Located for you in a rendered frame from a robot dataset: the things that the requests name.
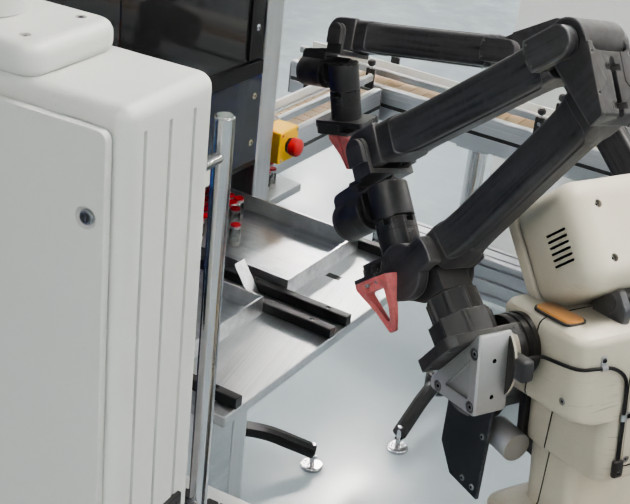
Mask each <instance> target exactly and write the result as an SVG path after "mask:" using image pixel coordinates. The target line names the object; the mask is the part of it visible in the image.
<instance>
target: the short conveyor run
mask: <svg viewBox="0 0 630 504"><path fill-rule="evenodd" d="M373 77H374V75H372V74H371V73H370V74H368V75H366V76H364V77H362V78H360V92H361V110H362V114H370V115H378V121H379V114H380V106H381V98H382V89H379V88H378V89H377V88H373V89H370V88H367V87H363V85H365V84H367V83H369V82H371V81H373ZM330 91H331V90H330V88H323V87H317V86H311V85H305V84H303V88H302V89H300V90H297V91H295V92H293V93H290V94H288V95H286V96H284V97H281V98H279V99H277V100H276V103H275V114H274V117H275V118H278V119H280V120H283V121H287V122H290V123H293V124H296V125H298V126H299V129H298V138H299V139H301V140H302V141H303V142H304V148H303V151H302V153H301V155H300V156H298V157H292V158H290V159H288V160H286V161H284V162H282V163H280V164H275V163H274V165H273V166H274V167H276V168H277V170H276V175H277V174H279V173H281V172H283V171H285V170H287V169H288V168H290V167H292V166H294V165H296V164H298V163H300V162H302V161H304V160H306V159H308V158H310V157H311V156H313V155H315V154H317V153H319V152H321V151H323V150H325V149H327V148H329V147H331V146H332V145H333V144H332V142H331V141H330V139H329V134H320V133H318V131H317V126H316V119H317V118H319V117H321V116H323V115H325V114H327V113H329V112H331V104H330Z"/></svg>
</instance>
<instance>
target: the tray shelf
mask: <svg viewBox="0 0 630 504"><path fill-rule="evenodd" d="M379 258H381V257H379V256H377V255H374V254H371V253H369V252H366V251H363V250H360V249H358V248H357V250H356V251H355V252H353V253H352V254H350V255H349V256H347V257H346V258H344V259H343V260H341V261H340V262H338V263H337V264H335V265H334V266H332V267H331V268H329V269H328V270H326V271H325V272H323V273H322V274H320V275H319V276H317V277H316V278H314V279H313V280H311V281H310V282H308V283H307V284H305V285H304V286H302V287H301V288H299V289H298V290H296V291H295V292H296V293H299V294H301V295H304V296H306V297H309V298H312V299H314V300H317V301H319V302H322V303H324V304H327V305H329V306H332V307H334V308H337V309H340V310H342V311H345V312H347V313H350V314H351V315H352V316H351V323H350V324H349V325H347V326H346V327H345V326H343V325H340V324H338V323H335V322H333V321H330V320H328V319H325V318H323V317H320V316H318V315H315V314H313V313H310V312H308V311H305V310H303V309H300V308H298V307H295V306H293V305H290V304H288V303H285V302H283V301H280V300H278V299H275V298H272V297H270V296H267V295H265V294H263V295H265V296H267V297H270V298H272V299H275V300H277V301H280V302H282V303H284V304H287V305H289V306H292V307H294V308H297V309H299V310H301V311H304V314H306V315H309V316H311V317H314V318H316V319H319V320H321V321H324V322H326V323H329V324H331V325H334V326H335V334H334V336H333V337H332V338H330V339H328V338H326V337H323V336H321V335H318V334H316V333H314V332H311V331H309V330H306V329H304V328H301V327H299V326H296V325H294V324H291V323H289V322H286V321H284V320H282V319H279V318H277V317H274V316H272V315H269V314H267V313H264V312H262V314H260V315H259V316H257V317H256V318H254V319H253V320H251V321H250V322H248V323H247V324H245V325H244V326H242V327H241V328H239V329H238V330H236V331H235V332H233V333H232V334H230V335H229V336H227V337H226V338H224V339H223V340H221V341H220V342H219V347H218V361H217V374H216V384H218V385H220V386H222V387H225V388H227V389H229V390H231V391H234V392H236V393H238V394H240V395H242V405H241V406H240V407H239V408H237V409H236V410H235V409H233V408H231V407H229V406H226V405H224V404H222V403H220V402H217V401H215V400H214V413H213V424H215V425H217V426H220V427H222V428H225V427H226V426H228V425H229V424H230V423H232V422H233V421H234V420H235V419H237V418H238V417H239V416H241V415H242V414H243V413H245V412H246V411H247V410H249V409H250V408H251V407H253V406H254V405H255V404H256V403H258V402H259V401H260V400H262V399H263V398H264V397H266V396H267V395H268V394H270V393H271V392H272V391H273V390H275V389H276V388H277V387H279V386H280V385H281V384H283V383H284V382H285V381H287V380H288V379H289V378H291V377H292V376H293V375H294V374H296V373H297V372H298V371H300V370H301V369H302V368H304V367H305V366H306V365H308V364H309V363H310V362H311V361H313V360H314V359H315V358H317V357H318V356H319V355H321V354H322V353H323V352H325V351H326V350H327V349H329V348H330V347H331V346H332V345H334V344H335V343H336V342H338V341H339V340H340V339H342V338H343V337H344V336H346V335H347V334H348V333H349V332H351V331H352V330H353V329H355V328H356V327H357V326H359V325H360V324H361V323H363V322H364V321H365V320H366V319H368V318H369V317H370V316H372V315H373V314H374V313H376V312H375V311H374V310H373V309H372V308H371V307H370V306H369V304H368V303H367V302H366V301H365V300H364V299H363V298H362V297H361V296H360V294H359V293H358V292H357V291H356V287H355V283H354V281H356V280H358V279H361V278H363V277H364V274H363V270H364V269H363V265H365V264H367V263H370V262H372V261H374V260H376V259H379ZM328 273H332V274H335V275H337V276H340V277H342V278H341V279H340V280H335V279H333V278H330V277H327V276H325V275H327V274H328ZM375 295H376V296H377V298H378V300H379V302H380V303H381V305H382V307H384V306H385V305H386V304H387V299H386V295H385V291H384V288H383V289H381V290H379V291H376V292H375Z"/></svg>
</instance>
